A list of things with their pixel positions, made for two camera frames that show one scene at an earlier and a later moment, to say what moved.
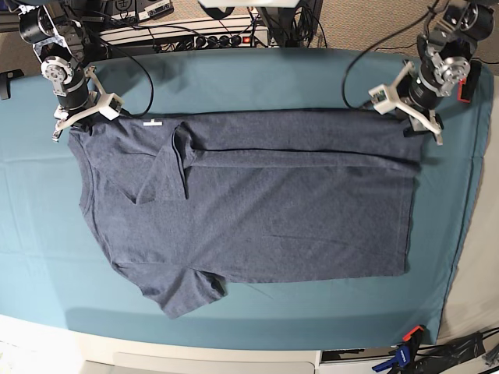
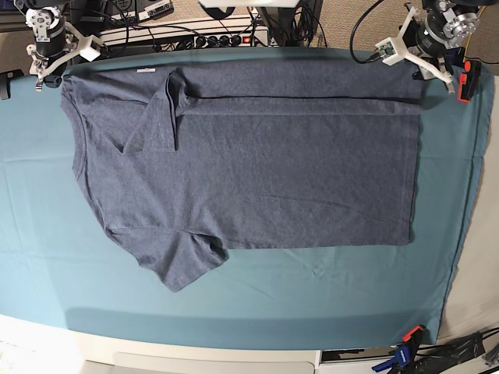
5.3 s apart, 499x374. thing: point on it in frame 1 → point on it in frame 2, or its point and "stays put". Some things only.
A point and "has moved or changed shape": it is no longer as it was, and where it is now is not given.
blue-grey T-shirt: (188, 202) has moved or changed shape
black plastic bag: (433, 359) stays put
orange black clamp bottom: (414, 335) stays put
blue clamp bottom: (401, 357) stays put
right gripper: (417, 94) → (442, 26)
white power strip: (258, 38) stays put
